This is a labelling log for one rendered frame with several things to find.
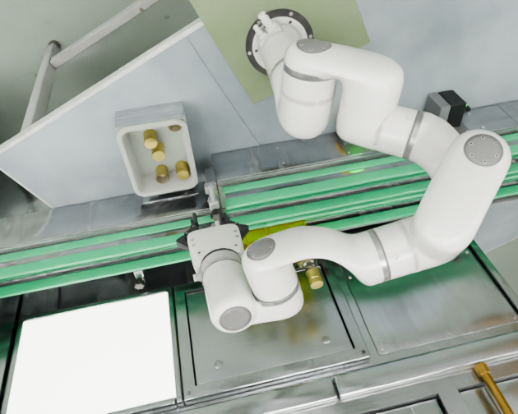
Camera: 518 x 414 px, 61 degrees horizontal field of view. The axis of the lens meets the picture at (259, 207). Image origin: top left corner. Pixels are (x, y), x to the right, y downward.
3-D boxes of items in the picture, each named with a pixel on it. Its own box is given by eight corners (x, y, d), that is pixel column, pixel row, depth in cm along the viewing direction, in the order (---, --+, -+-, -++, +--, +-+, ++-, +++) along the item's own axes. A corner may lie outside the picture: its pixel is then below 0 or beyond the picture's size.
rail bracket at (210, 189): (210, 214, 126) (215, 247, 117) (201, 168, 114) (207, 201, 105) (219, 213, 126) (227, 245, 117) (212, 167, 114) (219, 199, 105)
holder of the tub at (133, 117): (141, 190, 132) (141, 209, 126) (115, 111, 113) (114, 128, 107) (198, 181, 134) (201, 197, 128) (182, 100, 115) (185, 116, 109)
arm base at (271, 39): (232, 32, 97) (240, 65, 86) (277, -8, 92) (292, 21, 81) (274, 80, 106) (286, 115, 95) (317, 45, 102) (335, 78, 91)
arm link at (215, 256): (197, 299, 78) (196, 288, 80) (247, 287, 79) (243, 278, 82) (191, 266, 74) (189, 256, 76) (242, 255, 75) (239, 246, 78)
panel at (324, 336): (22, 323, 126) (-2, 450, 102) (18, 317, 124) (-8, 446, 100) (326, 259, 136) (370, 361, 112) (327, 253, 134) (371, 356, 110)
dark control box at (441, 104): (421, 116, 135) (435, 131, 129) (427, 92, 130) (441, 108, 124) (446, 112, 136) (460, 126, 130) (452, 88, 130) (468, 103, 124)
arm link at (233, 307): (298, 276, 66) (312, 317, 71) (279, 236, 75) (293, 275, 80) (204, 314, 66) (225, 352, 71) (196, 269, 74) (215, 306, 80)
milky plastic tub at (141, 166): (136, 179, 128) (136, 199, 122) (114, 112, 112) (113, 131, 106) (196, 168, 130) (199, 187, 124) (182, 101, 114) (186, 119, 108)
